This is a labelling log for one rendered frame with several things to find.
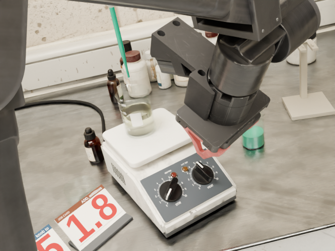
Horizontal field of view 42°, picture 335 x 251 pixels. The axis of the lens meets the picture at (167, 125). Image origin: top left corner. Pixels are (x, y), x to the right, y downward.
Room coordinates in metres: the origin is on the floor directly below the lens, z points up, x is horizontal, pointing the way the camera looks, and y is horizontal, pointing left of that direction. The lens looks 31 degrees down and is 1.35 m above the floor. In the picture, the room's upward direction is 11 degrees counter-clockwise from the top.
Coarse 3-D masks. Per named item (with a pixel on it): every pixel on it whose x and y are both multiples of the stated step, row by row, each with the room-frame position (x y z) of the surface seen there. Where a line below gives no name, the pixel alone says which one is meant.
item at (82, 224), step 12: (84, 204) 0.51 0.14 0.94; (96, 204) 0.51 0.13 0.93; (108, 204) 0.51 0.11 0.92; (72, 216) 0.49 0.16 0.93; (84, 216) 0.49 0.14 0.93; (96, 216) 0.49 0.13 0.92; (108, 216) 0.50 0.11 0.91; (72, 228) 0.47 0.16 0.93; (84, 228) 0.47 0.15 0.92; (96, 228) 0.48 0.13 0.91; (84, 240) 0.46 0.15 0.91
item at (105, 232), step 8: (120, 208) 0.51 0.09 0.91; (120, 216) 0.50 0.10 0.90; (128, 216) 0.50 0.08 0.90; (112, 224) 0.49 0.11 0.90; (120, 224) 0.48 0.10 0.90; (64, 232) 0.47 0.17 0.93; (96, 232) 0.47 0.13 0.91; (104, 232) 0.47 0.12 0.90; (112, 232) 0.47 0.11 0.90; (72, 240) 0.46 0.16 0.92; (88, 240) 0.46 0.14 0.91; (96, 240) 0.46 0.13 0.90; (104, 240) 0.46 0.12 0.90; (80, 248) 0.45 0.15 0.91; (88, 248) 0.45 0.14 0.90; (96, 248) 0.45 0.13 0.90
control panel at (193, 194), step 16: (192, 160) 0.53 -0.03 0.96; (208, 160) 0.53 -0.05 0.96; (160, 176) 0.50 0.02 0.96; (176, 176) 0.50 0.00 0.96; (224, 176) 0.50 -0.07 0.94; (192, 192) 0.48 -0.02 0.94; (208, 192) 0.48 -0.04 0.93; (160, 208) 0.46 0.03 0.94; (176, 208) 0.46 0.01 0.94; (192, 208) 0.46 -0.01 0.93
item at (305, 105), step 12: (300, 48) 0.71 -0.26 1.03; (312, 48) 0.70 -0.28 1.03; (300, 60) 0.74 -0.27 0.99; (300, 72) 0.74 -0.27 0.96; (300, 84) 0.74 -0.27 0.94; (300, 96) 0.74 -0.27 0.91; (312, 96) 0.74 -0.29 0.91; (324, 96) 0.73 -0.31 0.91; (288, 108) 0.71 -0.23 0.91; (300, 108) 0.70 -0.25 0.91; (312, 108) 0.69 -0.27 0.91; (324, 108) 0.68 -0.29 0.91
